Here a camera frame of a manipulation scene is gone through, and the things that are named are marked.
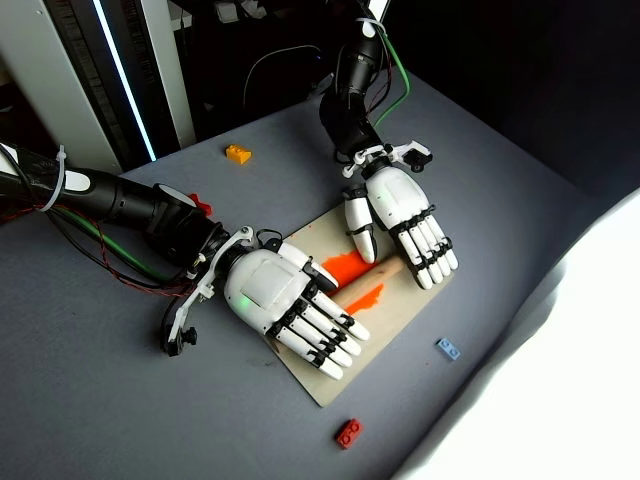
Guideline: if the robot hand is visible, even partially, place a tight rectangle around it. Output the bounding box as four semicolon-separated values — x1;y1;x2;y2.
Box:
223;241;372;381
342;167;460;291

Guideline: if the wooden rolling pin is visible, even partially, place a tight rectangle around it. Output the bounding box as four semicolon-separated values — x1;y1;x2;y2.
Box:
327;256;405;310

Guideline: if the orange play dough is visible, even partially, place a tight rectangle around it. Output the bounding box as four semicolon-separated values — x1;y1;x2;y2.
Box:
321;249;386;317

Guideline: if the light wooden board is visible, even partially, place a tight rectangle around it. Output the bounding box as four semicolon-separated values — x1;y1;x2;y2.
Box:
272;203;455;409

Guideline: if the yellow toy brick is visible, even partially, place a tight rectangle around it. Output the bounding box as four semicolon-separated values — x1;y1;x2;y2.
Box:
224;143;253;165

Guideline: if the grey table cloth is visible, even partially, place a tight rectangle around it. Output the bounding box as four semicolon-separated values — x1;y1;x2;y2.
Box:
0;63;640;480

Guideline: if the light blue toy brick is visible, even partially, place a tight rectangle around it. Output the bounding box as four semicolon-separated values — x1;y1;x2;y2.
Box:
435;337;463;362

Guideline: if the flat red toy brick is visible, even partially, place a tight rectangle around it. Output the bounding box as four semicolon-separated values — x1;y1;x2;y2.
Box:
333;417;365;450

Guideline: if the white cabinet with light strip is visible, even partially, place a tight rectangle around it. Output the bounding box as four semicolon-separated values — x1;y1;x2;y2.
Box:
0;0;197;174

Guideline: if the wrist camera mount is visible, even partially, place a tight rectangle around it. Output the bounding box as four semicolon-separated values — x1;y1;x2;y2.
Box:
159;225;257;357
341;140;434;179

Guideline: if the thin black cable loop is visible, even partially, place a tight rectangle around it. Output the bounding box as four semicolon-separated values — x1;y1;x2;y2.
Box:
243;43;322;109

